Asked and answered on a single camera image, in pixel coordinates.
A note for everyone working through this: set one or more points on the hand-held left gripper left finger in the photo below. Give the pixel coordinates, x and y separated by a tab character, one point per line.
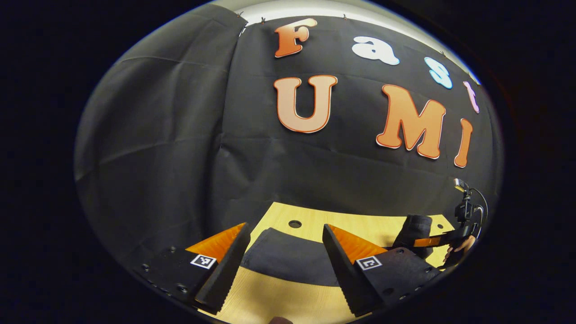
229	265

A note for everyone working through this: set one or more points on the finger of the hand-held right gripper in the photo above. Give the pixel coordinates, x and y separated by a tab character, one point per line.
434	241

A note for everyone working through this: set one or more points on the dark grey jeans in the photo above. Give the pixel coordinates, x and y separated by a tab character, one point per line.
288	256

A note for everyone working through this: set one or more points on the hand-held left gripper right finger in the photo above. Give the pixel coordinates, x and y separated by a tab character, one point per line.
344	274

